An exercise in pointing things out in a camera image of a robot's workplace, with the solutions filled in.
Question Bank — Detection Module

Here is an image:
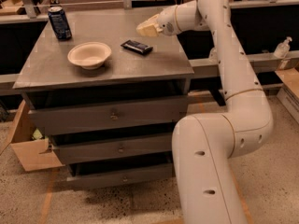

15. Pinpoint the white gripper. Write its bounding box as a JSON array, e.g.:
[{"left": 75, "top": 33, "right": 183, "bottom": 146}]
[{"left": 136, "top": 6, "right": 180, "bottom": 37}]

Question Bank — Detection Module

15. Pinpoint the dark blueberry rxbar wrapper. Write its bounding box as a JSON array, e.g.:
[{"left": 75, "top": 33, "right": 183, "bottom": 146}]
[{"left": 121, "top": 40, "right": 153, "bottom": 55}]

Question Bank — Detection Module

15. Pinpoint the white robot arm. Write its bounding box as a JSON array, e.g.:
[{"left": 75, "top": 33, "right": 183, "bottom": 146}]
[{"left": 136, "top": 0, "right": 273, "bottom": 224}]

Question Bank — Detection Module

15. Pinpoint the white paper bowl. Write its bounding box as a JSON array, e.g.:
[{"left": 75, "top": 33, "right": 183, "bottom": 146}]
[{"left": 67, "top": 42, "right": 112, "bottom": 70}]

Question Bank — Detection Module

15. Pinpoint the clear sanitizer bottle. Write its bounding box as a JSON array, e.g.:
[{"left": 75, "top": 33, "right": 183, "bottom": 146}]
[{"left": 208, "top": 48, "right": 218, "bottom": 63}]

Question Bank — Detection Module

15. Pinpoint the grey drawer cabinet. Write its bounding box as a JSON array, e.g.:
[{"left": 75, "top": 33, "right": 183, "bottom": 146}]
[{"left": 14, "top": 8, "right": 193, "bottom": 177}]

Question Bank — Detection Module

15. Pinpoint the top grey drawer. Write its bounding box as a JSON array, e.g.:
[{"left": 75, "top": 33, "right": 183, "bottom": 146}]
[{"left": 29, "top": 96, "right": 188, "bottom": 135}]

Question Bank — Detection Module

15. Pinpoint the grey drawer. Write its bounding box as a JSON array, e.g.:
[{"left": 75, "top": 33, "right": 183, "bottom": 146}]
[
  {"left": 29, "top": 96, "right": 188, "bottom": 135},
  {"left": 53, "top": 133, "right": 172, "bottom": 164},
  {"left": 67, "top": 163, "right": 174, "bottom": 189}
]

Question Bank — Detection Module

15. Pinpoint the blue soda can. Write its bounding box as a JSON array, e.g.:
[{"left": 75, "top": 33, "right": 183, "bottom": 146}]
[{"left": 48, "top": 6, "right": 72, "bottom": 40}]

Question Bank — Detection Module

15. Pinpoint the middle grey drawer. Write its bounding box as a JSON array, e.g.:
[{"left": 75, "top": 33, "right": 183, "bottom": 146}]
[{"left": 53, "top": 133, "right": 172, "bottom": 164}]

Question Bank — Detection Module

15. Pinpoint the bottom grey drawer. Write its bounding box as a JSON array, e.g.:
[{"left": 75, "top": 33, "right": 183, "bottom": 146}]
[{"left": 67, "top": 163, "right": 174, "bottom": 189}]

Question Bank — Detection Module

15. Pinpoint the brown cardboard box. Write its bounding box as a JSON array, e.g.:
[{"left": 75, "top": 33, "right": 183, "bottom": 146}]
[{"left": 1, "top": 101, "right": 64, "bottom": 172}]

